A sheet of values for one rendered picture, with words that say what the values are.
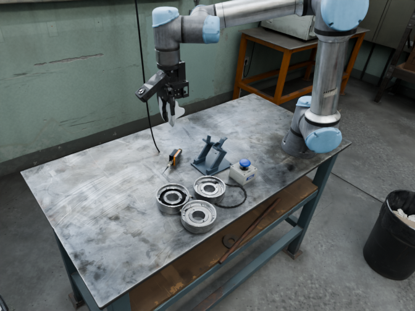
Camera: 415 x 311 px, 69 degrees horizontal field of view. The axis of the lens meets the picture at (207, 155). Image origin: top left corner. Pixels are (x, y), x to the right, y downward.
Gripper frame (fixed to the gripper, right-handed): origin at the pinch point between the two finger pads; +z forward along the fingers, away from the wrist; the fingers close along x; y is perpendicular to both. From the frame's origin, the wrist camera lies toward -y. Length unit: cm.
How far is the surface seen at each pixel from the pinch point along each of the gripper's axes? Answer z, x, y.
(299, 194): 47, -23, 55
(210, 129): 18.1, 11.0, 27.4
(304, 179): 47, -17, 66
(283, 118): 21, 2, 66
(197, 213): 16.9, -28.4, -7.0
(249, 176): 16.2, -24.9, 17.4
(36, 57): 10, 137, -17
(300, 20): 6, 101, 192
